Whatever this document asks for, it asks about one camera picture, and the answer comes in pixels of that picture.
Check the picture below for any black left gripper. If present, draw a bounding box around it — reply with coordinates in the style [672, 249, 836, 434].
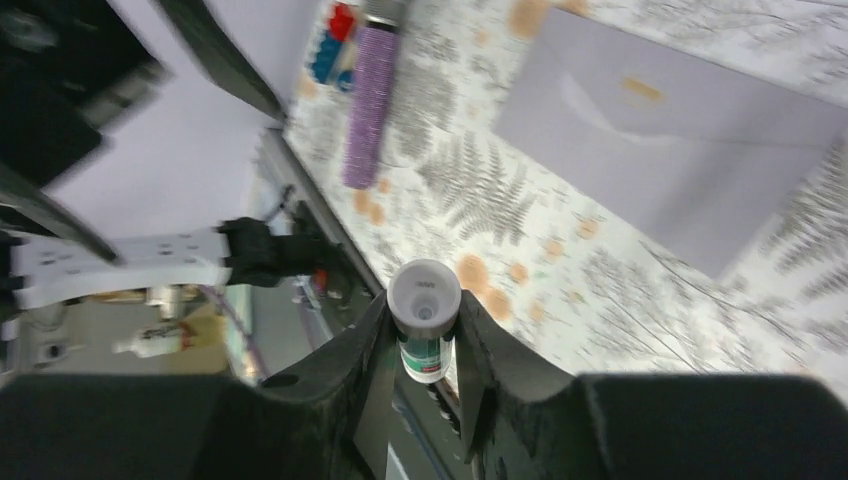
[1, 0, 286, 265]

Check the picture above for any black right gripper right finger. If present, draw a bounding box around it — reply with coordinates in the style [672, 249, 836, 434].
[455, 291, 847, 479]

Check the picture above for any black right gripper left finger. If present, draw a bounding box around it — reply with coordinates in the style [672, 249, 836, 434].
[0, 291, 397, 480]

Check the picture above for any green white glue stick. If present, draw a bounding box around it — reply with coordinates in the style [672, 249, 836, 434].
[386, 259, 462, 385]

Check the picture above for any floral patterned table mat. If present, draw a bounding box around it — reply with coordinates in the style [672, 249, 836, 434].
[286, 1, 847, 395]

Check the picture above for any plastic bottle with liquid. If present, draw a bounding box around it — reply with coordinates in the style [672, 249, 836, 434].
[112, 321, 222, 358]

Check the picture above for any blue red toy car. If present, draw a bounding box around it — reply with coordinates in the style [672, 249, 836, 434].
[307, 1, 360, 93]

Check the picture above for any purple glitter microphone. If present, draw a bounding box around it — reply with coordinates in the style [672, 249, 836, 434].
[342, 0, 409, 190]

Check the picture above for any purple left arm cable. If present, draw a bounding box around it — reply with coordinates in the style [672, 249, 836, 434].
[198, 284, 270, 382]

